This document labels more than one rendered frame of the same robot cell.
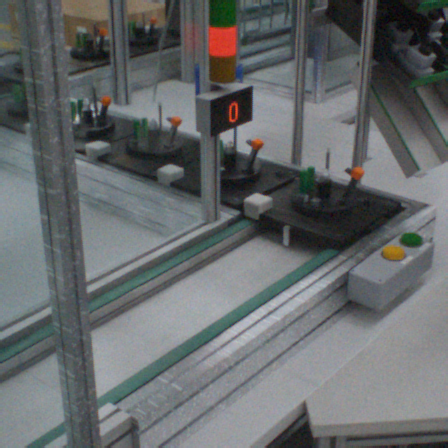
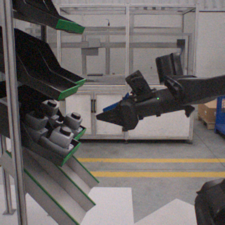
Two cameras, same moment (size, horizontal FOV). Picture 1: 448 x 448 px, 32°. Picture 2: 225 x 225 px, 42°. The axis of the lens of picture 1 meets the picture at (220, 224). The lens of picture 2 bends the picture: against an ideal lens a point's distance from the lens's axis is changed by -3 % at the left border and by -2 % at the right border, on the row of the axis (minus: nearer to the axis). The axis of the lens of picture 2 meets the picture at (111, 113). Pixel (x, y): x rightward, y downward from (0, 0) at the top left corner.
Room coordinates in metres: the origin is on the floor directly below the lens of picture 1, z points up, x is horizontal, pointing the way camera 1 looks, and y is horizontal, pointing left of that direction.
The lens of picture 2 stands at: (1.01, -0.08, 1.47)
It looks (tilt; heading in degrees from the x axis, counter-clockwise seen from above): 13 degrees down; 321
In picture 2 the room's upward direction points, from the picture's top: straight up
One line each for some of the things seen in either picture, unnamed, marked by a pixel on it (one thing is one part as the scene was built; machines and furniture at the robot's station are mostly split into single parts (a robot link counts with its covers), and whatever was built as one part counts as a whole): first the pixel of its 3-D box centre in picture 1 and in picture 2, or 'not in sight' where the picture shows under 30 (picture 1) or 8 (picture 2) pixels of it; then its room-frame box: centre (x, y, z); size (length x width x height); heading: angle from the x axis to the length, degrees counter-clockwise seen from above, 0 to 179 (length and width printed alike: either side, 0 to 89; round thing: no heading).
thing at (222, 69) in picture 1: (222, 66); not in sight; (1.42, 0.00, 1.28); 0.05 x 0.05 x 0.05
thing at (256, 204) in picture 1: (258, 207); not in sight; (1.48, -0.08, 0.97); 0.05 x 0.05 x 0.04; 50
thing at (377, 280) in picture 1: (391, 268); not in sight; (1.29, -0.32, 0.93); 0.21 x 0.07 x 0.06; 140
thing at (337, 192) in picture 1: (323, 200); not in sight; (1.49, -0.22, 0.98); 0.14 x 0.14 x 0.02
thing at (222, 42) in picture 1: (222, 39); not in sight; (1.42, 0.00, 1.33); 0.05 x 0.05 x 0.05
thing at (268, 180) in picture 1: (229, 157); not in sight; (1.66, -0.02, 1.01); 0.24 x 0.24 x 0.13; 50
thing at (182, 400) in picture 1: (307, 306); not in sight; (1.18, -0.15, 0.91); 0.89 x 0.06 x 0.11; 140
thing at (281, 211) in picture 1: (322, 208); not in sight; (1.49, -0.22, 0.96); 0.24 x 0.24 x 0.02; 50
